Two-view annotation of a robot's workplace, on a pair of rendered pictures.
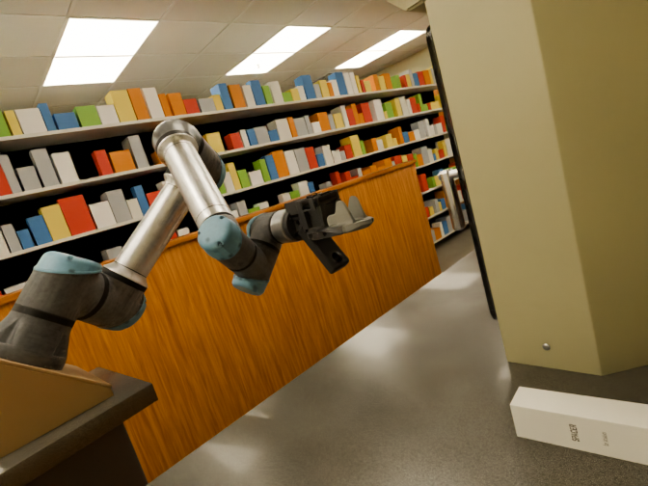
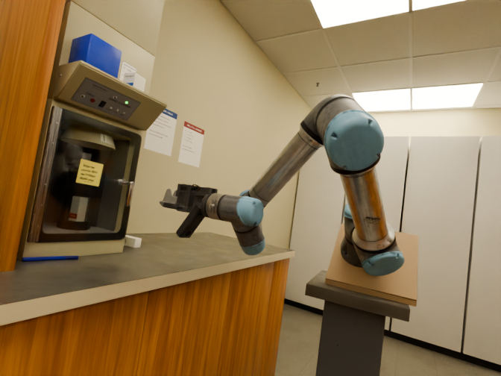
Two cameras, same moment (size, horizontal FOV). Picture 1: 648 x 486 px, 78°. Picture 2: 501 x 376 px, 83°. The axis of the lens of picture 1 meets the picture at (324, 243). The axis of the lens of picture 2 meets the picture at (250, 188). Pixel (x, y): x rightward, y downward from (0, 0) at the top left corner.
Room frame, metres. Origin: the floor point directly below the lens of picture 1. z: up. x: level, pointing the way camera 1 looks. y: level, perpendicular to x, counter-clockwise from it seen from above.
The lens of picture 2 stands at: (1.68, -0.13, 1.18)
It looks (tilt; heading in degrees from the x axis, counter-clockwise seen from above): 4 degrees up; 161
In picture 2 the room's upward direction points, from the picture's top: 8 degrees clockwise
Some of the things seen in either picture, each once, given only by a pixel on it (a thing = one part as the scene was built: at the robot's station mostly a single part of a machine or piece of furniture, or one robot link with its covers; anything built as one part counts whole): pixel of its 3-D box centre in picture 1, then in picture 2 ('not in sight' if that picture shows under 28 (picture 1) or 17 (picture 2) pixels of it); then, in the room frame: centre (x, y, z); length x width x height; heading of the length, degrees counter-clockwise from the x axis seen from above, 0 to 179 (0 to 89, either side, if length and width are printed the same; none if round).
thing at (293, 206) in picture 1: (313, 218); (197, 201); (0.82, 0.01, 1.17); 0.12 x 0.08 x 0.09; 41
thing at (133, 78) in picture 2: not in sight; (133, 84); (0.62, -0.24, 1.54); 0.05 x 0.05 x 0.06; 49
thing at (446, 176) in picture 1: (462, 197); (127, 192); (0.57, -0.21, 1.17); 0.05 x 0.03 x 0.10; 40
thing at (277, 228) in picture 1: (291, 225); (217, 206); (0.88, 0.06, 1.17); 0.08 x 0.05 x 0.08; 131
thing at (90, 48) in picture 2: not in sight; (95, 59); (0.71, -0.35, 1.56); 0.10 x 0.10 x 0.09; 41
